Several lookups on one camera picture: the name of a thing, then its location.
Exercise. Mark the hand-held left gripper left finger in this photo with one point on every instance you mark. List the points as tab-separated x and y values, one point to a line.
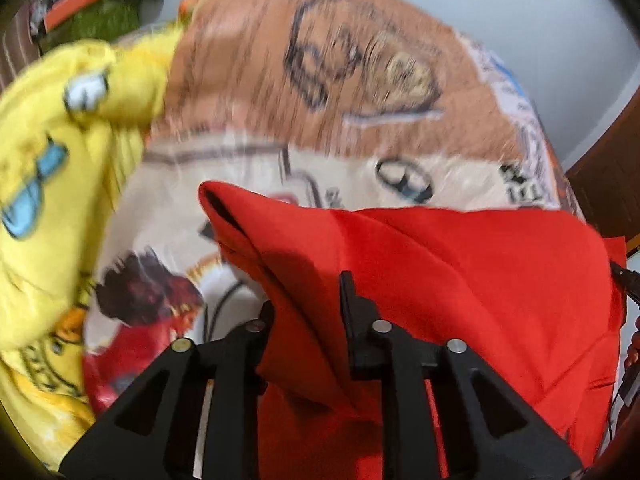
235	360

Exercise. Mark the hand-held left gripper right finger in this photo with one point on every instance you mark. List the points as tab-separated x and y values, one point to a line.
362	345

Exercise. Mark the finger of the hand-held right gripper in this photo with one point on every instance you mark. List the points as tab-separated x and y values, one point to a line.
627	280

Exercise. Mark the red zip jacket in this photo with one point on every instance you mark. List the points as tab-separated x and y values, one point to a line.
450	270

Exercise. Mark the printed bed sheet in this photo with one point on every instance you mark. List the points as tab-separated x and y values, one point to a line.
165	200

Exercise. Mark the yellow cartoon blanket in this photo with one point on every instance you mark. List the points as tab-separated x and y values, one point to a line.
40	235

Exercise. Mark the brown printed folded quilt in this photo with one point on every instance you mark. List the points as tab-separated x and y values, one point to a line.
240	75

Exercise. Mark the green patterned cover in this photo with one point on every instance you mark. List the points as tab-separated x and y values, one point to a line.
107	22

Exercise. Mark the striped brown curtain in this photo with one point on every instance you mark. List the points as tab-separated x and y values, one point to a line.
12	60

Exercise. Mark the orange box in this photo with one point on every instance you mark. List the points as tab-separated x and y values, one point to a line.
70	7

